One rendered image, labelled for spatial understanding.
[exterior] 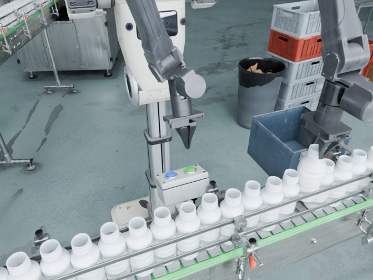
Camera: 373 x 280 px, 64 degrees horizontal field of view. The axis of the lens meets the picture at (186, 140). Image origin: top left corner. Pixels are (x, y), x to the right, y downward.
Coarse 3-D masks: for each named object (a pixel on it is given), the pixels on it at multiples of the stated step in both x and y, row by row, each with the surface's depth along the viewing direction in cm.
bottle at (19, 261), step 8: (16, 256) 59; (24, 256) 59; (8, 264) 57; (16, 264) 60; (24, 264) 57; (32, 264) 60; (16, 272) 57; (24, 272) 58; (32, 272) 59; (40, 272) 61
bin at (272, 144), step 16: (272, 112) 147; (288, 112) 151; (304, 112) 154; (256, 128) 143; (272, 128) 153; (288, 128) 158; (256, 144) 146; (272, 144) 133; (288, 144) 162; (304, 144) 159; (256, 160) 149; (272, 160) 136; (288, 160) 125; (336, 160) 136
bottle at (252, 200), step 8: (248, 184) 76; (256, 184) 75; (248, 192) 74; (256, 192) 73; (248, 200) 75; (256, 200) 75; (248, 208) 75; (256, 208) 75; (256, 216) 77; (248, 224) 78; (256, 224) 80
